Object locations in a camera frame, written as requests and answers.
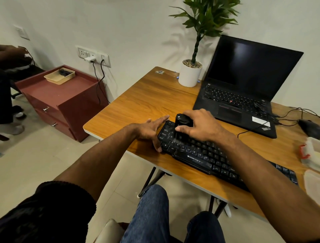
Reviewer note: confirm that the person's left hand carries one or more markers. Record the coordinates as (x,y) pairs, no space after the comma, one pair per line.
(146,130)

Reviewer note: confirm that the person's right hand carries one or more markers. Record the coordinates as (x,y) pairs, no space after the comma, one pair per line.
(205,127)

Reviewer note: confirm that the person's right thumb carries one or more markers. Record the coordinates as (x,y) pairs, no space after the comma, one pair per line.
(185,129)

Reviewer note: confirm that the person's left thumb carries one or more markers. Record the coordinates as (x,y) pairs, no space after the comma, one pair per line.
(156,144)

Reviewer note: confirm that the black cleaning brush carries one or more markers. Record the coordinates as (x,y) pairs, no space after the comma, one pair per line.
(183,121)

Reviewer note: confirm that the black computer keyboard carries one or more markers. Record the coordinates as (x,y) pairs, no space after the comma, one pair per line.
(207,156)

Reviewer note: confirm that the person's left forearm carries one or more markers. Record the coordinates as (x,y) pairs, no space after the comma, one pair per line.
(100,155)

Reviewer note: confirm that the person's right forearm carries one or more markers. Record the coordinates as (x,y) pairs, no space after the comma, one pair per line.
(270,190)

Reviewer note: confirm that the black table legs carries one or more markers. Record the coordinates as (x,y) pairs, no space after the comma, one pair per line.
(150,181)

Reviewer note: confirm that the white plant pot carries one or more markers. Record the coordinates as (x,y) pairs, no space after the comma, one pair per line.
(189,75)

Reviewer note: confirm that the small sticker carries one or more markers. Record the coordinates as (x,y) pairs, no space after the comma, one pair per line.
(159,72)

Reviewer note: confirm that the black laptop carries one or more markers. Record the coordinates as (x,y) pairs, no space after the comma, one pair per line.
(245,82)

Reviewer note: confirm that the blue jeans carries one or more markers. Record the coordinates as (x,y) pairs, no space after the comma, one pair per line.
(152,220)

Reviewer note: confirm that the beige chair seat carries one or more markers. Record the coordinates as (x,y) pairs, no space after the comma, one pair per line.
(110,231)

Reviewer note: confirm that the red wooden drawer cabinet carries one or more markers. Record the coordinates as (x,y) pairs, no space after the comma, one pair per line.
(65,100)

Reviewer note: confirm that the white charger plug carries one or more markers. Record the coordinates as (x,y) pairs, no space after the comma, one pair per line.
(90,59)

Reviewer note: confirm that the green leafy plant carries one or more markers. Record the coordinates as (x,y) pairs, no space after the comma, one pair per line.
(207,17)

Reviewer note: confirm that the small black object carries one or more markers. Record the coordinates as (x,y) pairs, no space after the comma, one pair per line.
(65,72)

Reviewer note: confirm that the beige plastic tray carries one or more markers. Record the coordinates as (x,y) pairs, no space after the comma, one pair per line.
(57,78)

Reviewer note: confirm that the black handheld device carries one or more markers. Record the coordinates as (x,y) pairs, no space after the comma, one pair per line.
(311,129)

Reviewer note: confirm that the clear container with red clip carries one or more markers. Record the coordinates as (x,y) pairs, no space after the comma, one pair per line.
(311,154)

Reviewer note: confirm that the black sleeve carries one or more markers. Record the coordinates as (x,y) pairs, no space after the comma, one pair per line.
(47,215)

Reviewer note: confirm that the clear plastic lid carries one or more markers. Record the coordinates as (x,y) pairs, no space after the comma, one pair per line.
(313,186)

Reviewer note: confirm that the black office chair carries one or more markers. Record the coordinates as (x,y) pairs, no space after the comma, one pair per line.
(25,75)

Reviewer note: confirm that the white wall socket panel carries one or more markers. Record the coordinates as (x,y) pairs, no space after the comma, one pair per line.
(96,53)

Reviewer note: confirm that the white wall switch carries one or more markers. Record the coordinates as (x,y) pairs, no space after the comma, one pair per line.
(22,32)

